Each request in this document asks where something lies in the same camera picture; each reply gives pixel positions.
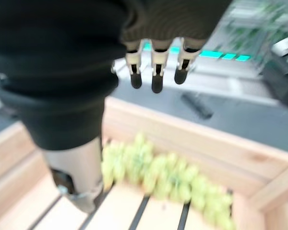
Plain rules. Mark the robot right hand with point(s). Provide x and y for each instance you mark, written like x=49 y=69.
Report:
x=62 y=60

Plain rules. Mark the wooden slatted crate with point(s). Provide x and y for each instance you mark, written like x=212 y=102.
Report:
x=172 y=143

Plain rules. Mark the black bar-shaped object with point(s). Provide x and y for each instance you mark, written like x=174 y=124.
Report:
x=196 y=105

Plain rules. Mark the green grape bunch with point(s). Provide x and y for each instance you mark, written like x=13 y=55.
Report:
x=163 y=175

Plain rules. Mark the teal striped strip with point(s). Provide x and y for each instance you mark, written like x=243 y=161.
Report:
x=216 y=55

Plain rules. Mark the green leafy plant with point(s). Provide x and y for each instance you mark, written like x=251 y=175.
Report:
x=256 y=21

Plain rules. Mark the black and silver machine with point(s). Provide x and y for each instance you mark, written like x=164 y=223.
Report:
x=282 y=72

